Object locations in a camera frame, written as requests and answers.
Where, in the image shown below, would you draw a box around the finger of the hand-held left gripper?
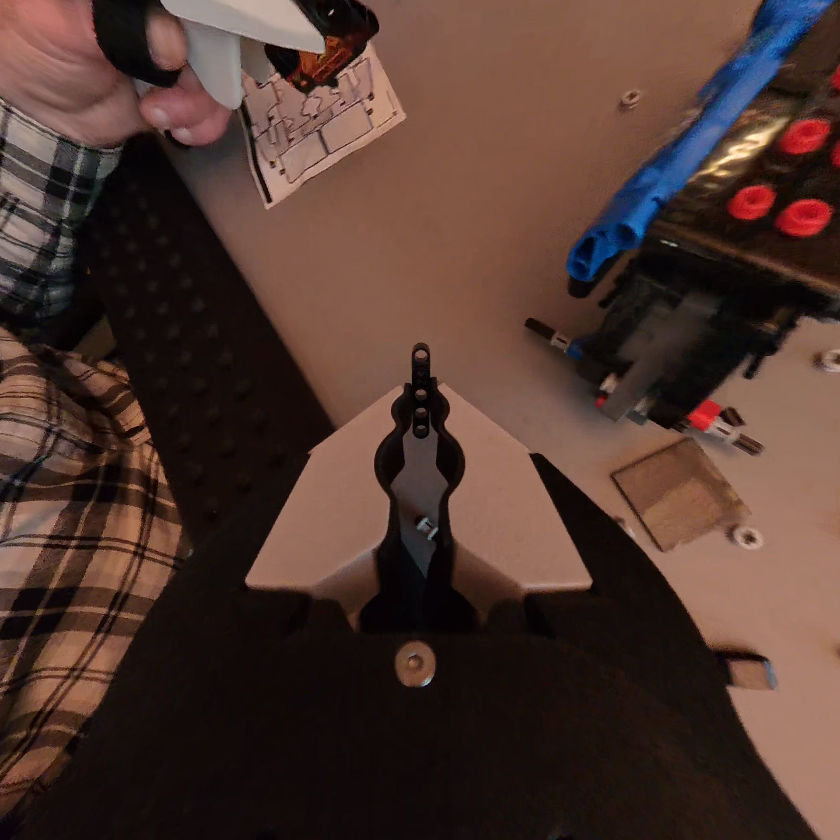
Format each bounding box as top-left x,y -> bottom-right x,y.
161,0 -> 327,55

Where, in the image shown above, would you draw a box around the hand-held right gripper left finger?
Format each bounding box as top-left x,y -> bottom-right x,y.
245,386 -> 404,630

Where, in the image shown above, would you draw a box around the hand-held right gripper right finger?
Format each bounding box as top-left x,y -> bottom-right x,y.
437,382 -> 593,629

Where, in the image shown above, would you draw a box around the black flame-print brick panel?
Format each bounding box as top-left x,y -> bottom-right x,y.
266,0 -> 380,93

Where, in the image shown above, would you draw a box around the black brick beam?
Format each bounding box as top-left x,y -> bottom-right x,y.
411,343 -> 432,439

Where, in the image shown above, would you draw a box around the blue black brick truck model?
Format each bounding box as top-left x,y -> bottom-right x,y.
525,0 -> 840,457

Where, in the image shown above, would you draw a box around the person's left forearm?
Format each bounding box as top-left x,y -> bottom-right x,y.
0,98 -> 126,322

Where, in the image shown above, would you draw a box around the grey desk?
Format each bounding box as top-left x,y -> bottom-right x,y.
161,0 -> 840,840

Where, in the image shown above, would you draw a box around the person's left hand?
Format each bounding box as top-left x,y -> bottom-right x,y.
0,0 -> 234,148

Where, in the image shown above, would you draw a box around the white sticker sheet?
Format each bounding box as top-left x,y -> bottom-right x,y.
239,42 -> 406,210

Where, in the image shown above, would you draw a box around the square brown marker plate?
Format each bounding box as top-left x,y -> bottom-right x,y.
610,436 -> 752,552

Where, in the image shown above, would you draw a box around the person's plaid shirt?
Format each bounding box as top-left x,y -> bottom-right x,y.
0,328 -> 193,808

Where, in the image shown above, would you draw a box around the small grey rectangular piece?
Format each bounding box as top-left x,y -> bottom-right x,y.
715,650 -> 778,691

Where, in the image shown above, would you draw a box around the scattered small brick pieces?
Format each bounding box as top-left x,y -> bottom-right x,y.
613,87 -> 840,551

